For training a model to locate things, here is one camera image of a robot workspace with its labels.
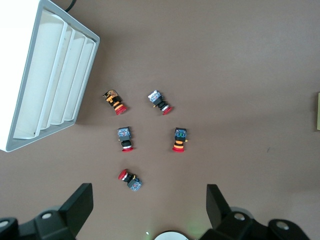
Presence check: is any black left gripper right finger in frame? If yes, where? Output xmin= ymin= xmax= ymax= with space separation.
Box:
xmin=199 ymin=184 xmax=311 ymax=240

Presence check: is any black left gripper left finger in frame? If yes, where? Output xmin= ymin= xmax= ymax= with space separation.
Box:
xmin=0 ymin=183 xmax=94 ymax=240

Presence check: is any red mushroom push button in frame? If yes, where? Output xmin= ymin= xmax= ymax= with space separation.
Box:
xmin=117 ymin=168 xmax=144 ymax=193
xmin=147 ymin=90 xmax=174 ymax=116
xmin=116 ymin=126 xmax=135 ymax=153

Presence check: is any red emergency button orange collar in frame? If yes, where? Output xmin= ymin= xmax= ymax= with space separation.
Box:
xmin=171 ymin=127 xmax=189 ymax=153

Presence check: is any red emergency button orange block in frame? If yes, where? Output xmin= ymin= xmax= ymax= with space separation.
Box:
xmin=102 ymin=89 xmax=127 ymax=117

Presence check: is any white compartment sorting box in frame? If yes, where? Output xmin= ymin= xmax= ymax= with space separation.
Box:
xmin=0 ymin=0 xmax=101 ymax=154

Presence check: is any black looped cable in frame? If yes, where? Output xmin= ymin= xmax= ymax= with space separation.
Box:
xmin=65 ymin=0 xmax=78 ymax=12

